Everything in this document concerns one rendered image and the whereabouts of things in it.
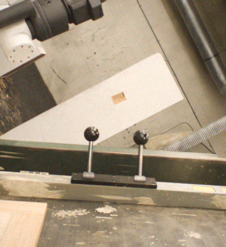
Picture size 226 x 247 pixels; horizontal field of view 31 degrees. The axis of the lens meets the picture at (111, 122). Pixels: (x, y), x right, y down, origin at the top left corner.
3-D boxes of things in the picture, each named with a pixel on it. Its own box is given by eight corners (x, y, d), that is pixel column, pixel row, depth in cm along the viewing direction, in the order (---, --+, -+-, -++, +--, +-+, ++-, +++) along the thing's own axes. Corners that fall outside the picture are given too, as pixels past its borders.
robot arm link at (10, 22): (58, 50, 91) (11, 71, 89) (39, 17, 95) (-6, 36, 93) (51, 18, 81) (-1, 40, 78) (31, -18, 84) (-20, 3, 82)
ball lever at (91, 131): (79, 182, 96) (84, 128, 100) (95, 183, 96) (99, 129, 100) (79, 179, 92) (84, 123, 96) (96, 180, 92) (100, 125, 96)
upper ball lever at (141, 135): (130, 185, 96) (132, 131, 100) (146, 186, 96) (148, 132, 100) (132, 183, 92) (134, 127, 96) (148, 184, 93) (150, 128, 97)
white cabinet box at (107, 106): (11, 129, 512) (154, 53, 497) (33, 169, 519) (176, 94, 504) (-3, 138, 452) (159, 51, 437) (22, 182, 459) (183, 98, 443)
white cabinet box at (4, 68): (-14, 43, 599) (28, 20, 593) (5, 77, 606) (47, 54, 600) (-24, 41, 554) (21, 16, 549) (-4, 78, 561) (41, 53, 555)
